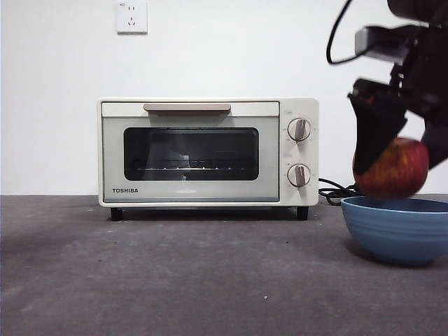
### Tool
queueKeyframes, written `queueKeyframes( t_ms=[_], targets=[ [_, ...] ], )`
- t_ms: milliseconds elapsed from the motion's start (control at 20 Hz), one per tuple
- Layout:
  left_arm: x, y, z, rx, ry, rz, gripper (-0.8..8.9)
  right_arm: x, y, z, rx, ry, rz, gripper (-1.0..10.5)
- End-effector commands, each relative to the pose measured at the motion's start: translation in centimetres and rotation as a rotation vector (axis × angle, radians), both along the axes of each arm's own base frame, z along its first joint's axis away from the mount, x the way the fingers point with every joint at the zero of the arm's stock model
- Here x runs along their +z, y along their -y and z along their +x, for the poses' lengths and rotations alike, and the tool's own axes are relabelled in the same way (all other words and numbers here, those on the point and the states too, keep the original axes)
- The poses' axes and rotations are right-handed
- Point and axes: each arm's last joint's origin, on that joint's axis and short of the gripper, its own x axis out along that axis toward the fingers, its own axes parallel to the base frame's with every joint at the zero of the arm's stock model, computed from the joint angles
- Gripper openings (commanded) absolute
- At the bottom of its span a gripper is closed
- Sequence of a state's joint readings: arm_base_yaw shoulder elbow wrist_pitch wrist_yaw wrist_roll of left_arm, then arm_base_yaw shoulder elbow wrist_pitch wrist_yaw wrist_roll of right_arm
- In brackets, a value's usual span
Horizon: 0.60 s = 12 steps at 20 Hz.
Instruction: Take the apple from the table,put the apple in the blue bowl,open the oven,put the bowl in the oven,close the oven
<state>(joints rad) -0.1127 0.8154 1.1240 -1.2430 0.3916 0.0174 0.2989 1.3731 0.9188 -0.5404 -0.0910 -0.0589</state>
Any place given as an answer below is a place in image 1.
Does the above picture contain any cream Toshiba toaster oven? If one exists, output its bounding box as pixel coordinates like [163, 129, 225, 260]
[97, 97, 320, 221]

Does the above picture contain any white wall socket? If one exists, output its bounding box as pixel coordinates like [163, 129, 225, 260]
[116, 1, 148, 35]

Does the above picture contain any red yellow apple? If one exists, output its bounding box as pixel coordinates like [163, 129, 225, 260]
[352, 136, 430, 199]

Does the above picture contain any right wrist grey camera box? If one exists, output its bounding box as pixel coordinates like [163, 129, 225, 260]
[354, 27, 414, 65]

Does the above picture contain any blue ribbed bowl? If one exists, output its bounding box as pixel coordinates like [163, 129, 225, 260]
[340, 196, 448, 266]

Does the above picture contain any glass oven door beige handle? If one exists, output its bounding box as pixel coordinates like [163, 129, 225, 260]
[101, 101, 281, 204]

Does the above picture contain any black oven power cable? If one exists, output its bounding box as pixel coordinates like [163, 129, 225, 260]
[317, 177, 361, 207]

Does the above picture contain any metal wire oven rack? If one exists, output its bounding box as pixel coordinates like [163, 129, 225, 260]
[134, 165, 246, 173]

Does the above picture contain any beige oven knob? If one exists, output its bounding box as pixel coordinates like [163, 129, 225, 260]
[287, 118, 313, 143]
[287, 163, 312, 188]

